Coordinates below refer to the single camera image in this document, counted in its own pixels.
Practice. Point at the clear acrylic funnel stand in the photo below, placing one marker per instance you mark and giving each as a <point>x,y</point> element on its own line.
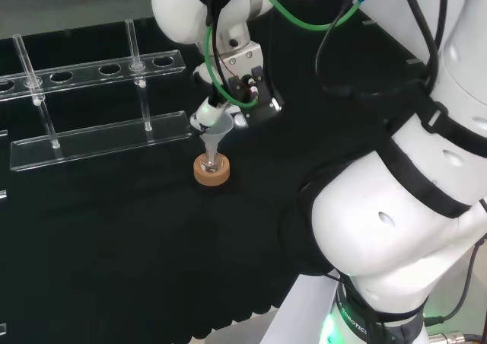
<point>95,142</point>

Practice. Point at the small glass round-bottom flask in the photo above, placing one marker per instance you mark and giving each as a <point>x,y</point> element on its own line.
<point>211,165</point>

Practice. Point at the pale base board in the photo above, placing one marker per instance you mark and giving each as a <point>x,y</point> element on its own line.
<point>304,313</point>

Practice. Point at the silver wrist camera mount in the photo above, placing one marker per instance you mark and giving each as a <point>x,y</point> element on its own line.
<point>239,58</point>

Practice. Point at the grey tape piece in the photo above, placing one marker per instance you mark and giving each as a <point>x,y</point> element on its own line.
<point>369,23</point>
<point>414,61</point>

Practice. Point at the black cloth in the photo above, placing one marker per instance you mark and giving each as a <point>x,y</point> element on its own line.
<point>114,245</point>

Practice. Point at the translucent plastic funnel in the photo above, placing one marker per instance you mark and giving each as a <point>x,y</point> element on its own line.
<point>217,134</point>

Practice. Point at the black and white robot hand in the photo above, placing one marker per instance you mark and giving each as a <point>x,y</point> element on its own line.
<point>258,96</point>

